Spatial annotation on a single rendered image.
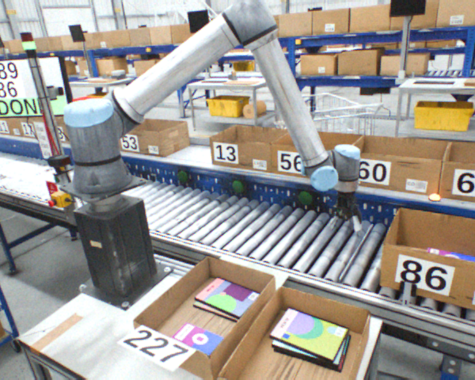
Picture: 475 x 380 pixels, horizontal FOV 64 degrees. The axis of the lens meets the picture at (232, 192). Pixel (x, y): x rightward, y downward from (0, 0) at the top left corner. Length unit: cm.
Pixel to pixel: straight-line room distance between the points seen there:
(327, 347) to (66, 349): 78
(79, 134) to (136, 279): 55
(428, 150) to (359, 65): 423
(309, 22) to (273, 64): 549
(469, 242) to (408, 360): 85
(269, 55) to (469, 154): 117
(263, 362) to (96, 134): 83
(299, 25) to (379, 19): 123
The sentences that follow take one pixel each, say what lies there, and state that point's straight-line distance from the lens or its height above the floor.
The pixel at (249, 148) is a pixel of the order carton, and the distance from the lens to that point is 205.
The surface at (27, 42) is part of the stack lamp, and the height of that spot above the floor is 162.
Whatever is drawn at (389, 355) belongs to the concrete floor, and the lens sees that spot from 229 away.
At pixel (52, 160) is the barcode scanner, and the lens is 210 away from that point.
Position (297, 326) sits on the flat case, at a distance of 120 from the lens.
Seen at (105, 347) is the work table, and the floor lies 75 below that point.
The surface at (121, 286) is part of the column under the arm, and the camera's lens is 143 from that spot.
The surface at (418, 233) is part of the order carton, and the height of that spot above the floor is 82.
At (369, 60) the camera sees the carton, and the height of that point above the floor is 101.
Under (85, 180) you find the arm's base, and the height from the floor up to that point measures 120.
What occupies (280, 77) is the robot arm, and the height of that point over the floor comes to 146.
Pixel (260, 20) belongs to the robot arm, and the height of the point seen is 162.
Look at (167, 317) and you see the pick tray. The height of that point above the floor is 76.
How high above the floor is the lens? 162
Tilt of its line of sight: 24 degrees down
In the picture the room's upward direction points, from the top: 5 degrees counter-clockwise
